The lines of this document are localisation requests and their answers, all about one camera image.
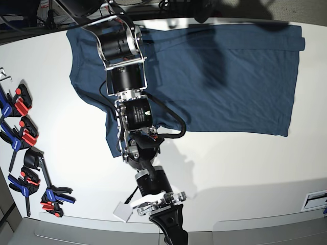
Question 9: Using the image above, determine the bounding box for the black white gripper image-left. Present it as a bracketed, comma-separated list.
[133, 166, 189, 245]

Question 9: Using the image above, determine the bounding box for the dark blue T-shirt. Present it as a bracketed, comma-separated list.
[66, 22, 306, 159]

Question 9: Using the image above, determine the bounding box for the bottom blue red bar clamp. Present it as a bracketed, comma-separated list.
[39, 157, 76, 217]

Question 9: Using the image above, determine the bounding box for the blue red bar clamp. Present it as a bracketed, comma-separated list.
[8, 166, 40, 217]
[1, 83, 32, 123]
[39, 157, 76, 217]
[1, 116, 38, 172]

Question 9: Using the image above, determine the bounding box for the grey left chair back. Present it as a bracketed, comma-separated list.
[8, 218, 165, 244]

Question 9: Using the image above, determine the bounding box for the grey chair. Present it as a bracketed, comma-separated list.
[8, 218, 165, 244]
[189, 210, 326, 244]

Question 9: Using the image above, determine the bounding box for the grey right chair back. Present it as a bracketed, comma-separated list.
[189, 210, 326, 244]

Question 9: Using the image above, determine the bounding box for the white slotted label plate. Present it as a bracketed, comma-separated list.
[301, 190, 326, 212]

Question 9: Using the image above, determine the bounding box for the top blue red bar clamp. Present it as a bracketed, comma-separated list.
[1, 83, 32, 123]

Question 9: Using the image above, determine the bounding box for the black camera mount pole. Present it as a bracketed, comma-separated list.
[194, 0, 217, 23]

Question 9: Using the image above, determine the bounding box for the aluminium rail with cables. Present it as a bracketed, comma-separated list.
[37, 1, 193, 28]

